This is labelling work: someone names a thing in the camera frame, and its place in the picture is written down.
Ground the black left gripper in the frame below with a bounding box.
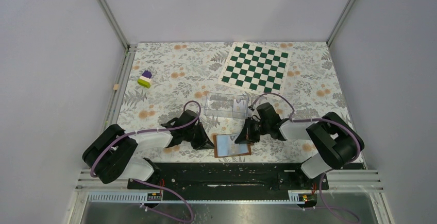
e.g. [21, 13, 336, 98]
[184, 122, 215, 150]

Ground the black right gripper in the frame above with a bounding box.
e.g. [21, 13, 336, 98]
[235, 117, 270, 145]

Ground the silver VIP credit card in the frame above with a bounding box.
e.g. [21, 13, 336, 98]
[229, 133, 245, 144]

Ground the brown leather card holder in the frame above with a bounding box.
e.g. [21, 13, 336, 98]
[213, 133, 251, 158]

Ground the clear plastic card box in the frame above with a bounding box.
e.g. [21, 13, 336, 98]
[204, 93, 249, 119]

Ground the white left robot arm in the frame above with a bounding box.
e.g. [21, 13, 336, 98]
[82, 110, 214, 188]

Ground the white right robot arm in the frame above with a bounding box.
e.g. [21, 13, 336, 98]
[234, 102, 364, 189]

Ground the green white checkerboard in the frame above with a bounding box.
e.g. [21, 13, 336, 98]
[218, 42, 291, 95]

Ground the floral patterned table mat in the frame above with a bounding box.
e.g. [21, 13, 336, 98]
[117, 42, 353, 163]

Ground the purple white green block stack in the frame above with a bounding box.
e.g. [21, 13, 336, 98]
[137, 71, 152, 88]

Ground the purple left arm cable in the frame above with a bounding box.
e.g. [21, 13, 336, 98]
[90, 100, 202, 223]

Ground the white slotted cable duct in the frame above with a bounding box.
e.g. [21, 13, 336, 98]
[88, 188, 317, 204]

